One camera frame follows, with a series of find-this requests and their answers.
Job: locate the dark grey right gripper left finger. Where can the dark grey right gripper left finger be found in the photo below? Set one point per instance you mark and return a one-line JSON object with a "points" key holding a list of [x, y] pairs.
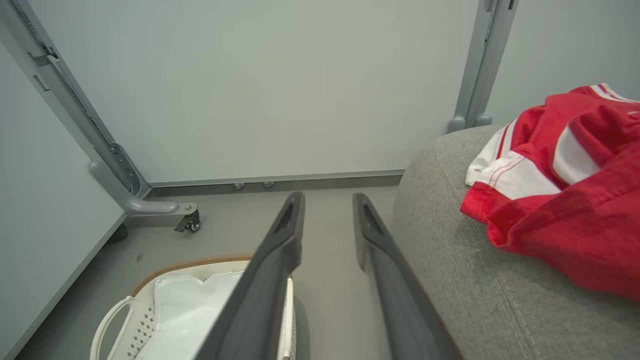
{"points": [[260, 300]]}

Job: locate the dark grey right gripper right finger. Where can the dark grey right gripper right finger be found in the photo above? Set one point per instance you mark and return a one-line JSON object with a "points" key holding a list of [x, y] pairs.
{"points": [[400, 300]]}

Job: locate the red and white garment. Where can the red and white garment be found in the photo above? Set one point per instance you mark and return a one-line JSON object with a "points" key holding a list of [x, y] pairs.
{"points": [[590, 210]]}

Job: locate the grey fabric sofa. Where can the grey fabric sofa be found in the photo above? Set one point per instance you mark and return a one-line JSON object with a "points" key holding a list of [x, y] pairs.
{"points": [[475, 300]]}

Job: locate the white basket liner cloth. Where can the white basket liner cloth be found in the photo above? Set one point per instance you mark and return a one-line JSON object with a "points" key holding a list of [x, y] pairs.
{"points": [[185, 315]]}

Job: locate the black caster wheel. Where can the black caster wheel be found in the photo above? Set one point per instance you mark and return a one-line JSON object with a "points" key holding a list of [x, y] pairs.
{"points": [[190, 223]]}

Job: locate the grey curved partition leg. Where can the grey curved partition leg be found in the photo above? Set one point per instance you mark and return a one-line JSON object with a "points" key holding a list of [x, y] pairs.
{"points": [[145, 205]]}

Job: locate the grey partition bottom rail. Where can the grey partition bottom rail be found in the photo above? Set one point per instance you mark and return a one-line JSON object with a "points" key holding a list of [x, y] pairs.
{"points": [[280, 181]]}

